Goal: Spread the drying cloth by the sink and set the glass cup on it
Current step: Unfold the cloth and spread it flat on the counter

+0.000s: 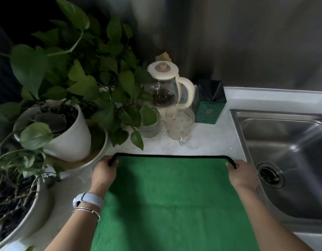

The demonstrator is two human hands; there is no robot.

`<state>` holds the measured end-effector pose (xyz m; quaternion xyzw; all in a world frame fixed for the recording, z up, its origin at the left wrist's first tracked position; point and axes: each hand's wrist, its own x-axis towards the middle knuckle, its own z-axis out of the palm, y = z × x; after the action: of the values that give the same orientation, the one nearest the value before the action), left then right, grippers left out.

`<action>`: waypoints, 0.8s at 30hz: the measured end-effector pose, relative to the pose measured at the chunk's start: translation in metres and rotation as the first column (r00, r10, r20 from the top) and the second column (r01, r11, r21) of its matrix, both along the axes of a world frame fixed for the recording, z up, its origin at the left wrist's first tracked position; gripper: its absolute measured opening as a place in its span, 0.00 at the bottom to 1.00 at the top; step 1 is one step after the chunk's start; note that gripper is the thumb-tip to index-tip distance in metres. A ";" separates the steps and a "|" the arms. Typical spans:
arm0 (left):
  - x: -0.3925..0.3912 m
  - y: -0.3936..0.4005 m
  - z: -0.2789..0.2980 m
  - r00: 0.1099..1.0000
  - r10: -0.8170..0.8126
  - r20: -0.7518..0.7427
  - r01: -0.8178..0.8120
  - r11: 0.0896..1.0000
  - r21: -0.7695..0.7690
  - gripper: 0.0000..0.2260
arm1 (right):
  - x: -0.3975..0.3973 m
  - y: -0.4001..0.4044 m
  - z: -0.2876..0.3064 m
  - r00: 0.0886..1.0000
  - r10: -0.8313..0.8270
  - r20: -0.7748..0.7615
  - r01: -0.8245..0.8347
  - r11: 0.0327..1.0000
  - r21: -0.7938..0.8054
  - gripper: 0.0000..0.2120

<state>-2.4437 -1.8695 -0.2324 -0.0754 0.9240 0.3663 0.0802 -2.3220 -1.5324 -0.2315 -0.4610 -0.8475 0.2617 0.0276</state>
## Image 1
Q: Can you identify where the person's left hand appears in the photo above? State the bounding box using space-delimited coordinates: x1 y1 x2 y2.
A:
89 155 119 195

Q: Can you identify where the person's right hand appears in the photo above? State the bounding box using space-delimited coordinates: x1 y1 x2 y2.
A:
226 159 260 192

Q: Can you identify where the green cloth with black trim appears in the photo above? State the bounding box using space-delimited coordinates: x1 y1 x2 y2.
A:
90 153 260 251

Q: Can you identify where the person's right forearm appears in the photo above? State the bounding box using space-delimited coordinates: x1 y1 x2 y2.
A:
238 186 315 251

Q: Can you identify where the person's left forearm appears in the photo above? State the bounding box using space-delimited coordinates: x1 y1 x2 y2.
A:
43 191 107 251

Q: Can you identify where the white pot saucer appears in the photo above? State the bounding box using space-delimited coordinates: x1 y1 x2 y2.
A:
45 120 108 171

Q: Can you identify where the sink drain strainer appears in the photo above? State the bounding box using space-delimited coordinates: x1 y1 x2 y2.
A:
257 162 285 189

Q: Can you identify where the light blue wristwatch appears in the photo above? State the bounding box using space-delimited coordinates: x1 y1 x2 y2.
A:
73 192 104 210

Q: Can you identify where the stainless steel sink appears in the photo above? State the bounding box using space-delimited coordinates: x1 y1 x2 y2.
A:
229 109 322 234

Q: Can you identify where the ribbed glass tumbler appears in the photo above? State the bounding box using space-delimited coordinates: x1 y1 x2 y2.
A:
137 105 161 139

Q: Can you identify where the clear glass mug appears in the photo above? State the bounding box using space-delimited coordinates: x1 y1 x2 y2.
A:
164 106 196 146

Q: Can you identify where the dark green tea box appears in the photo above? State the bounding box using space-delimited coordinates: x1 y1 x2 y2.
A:
194 79 227 125

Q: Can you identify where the green leafy pothos plant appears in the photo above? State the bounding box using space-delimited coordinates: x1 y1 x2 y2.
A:
0 0 161 178

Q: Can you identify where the glass teapot with cream lid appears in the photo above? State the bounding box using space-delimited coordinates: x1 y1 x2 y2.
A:
143 61 195 108

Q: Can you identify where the large white plant pot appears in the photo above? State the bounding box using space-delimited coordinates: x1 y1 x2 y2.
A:
0 168 57 251

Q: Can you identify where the dry twiggy plant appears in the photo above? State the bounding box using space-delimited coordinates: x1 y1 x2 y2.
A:
0 170 41 243

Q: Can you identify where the silver bracelet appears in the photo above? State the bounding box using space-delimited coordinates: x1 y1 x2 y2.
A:
72 207 102 222

